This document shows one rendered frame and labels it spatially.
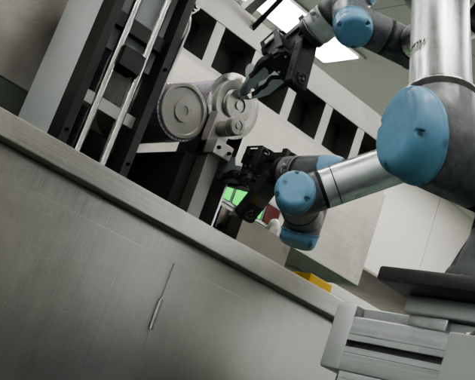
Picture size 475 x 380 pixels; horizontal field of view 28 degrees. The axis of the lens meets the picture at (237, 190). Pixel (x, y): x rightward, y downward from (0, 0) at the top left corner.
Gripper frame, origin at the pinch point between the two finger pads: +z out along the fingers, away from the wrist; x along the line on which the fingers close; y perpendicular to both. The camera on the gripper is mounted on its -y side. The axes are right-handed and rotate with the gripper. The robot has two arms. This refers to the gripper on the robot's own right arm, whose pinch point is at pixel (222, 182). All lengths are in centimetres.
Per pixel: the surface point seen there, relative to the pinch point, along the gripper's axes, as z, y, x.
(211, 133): -6.1, 6.0, 11.6
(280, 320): -29.2, -28.1, -2.8
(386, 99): 207, 171, -249
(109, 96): 18.1, 9.9, 24.4
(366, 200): 30, 30, -76
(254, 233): -6.4, -8.4, -8.4
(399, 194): 263, 152, -345
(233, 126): -11.4, 8.0, 10.8
